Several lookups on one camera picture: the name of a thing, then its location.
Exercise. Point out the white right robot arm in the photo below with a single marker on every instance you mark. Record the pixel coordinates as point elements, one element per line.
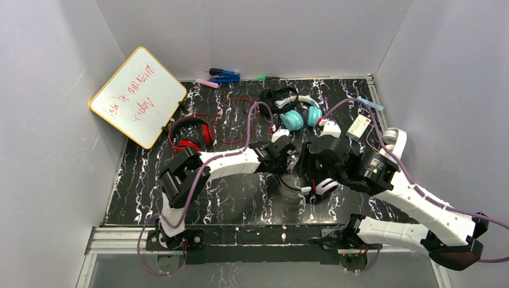
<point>448,238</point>

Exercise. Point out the yellow framed whiteboard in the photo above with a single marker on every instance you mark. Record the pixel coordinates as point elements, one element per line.
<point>140,98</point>

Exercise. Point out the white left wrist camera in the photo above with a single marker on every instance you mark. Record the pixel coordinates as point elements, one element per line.
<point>278,134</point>

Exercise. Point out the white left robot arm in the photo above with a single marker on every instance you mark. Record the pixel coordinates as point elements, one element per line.
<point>190,170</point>

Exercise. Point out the white beige headphones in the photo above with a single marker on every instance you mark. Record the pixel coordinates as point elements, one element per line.
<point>395,140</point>

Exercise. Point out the light blue marker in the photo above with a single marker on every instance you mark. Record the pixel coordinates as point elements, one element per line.
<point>371,104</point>

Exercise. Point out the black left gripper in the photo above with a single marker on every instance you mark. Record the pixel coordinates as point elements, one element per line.
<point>287,155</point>

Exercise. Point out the red headphones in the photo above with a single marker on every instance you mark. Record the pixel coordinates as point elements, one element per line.
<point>207,126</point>

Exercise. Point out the blue stapler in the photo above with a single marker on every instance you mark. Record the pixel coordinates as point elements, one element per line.
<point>223,76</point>

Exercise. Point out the teal headphones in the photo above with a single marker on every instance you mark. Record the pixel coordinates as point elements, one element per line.
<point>295,111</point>

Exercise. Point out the green capped marker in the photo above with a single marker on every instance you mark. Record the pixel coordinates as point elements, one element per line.
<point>269,78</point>

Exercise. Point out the small white labelled box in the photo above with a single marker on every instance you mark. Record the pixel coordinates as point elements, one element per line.
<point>358,127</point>

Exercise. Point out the black and white headphones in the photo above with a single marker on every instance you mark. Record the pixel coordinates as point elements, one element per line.
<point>318,188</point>

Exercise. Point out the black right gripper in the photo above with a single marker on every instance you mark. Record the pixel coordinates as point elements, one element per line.
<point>309,171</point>

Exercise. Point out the pink marker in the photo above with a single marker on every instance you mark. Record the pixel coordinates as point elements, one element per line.
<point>207,83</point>

